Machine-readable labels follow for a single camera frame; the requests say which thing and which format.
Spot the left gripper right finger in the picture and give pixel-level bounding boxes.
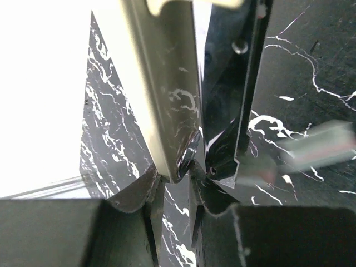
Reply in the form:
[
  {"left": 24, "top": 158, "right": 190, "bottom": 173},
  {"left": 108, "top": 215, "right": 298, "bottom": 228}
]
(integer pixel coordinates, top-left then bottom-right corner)
[{"left": 189, "top": 161, "right": 355, "bottom": 266}]

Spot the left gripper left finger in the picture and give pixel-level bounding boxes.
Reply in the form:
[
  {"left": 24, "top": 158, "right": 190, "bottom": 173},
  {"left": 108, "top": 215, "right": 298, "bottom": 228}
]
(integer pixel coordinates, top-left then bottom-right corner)
[{"left": 1, "top": 166, "right": 164, "bottom": 266}]

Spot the silver staple strip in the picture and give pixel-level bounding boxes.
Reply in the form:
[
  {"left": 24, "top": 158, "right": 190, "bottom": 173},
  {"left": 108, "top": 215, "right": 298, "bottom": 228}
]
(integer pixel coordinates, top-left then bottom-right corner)
[{"left": 235, "top": 120, "right": 355, "bottom": 186}]

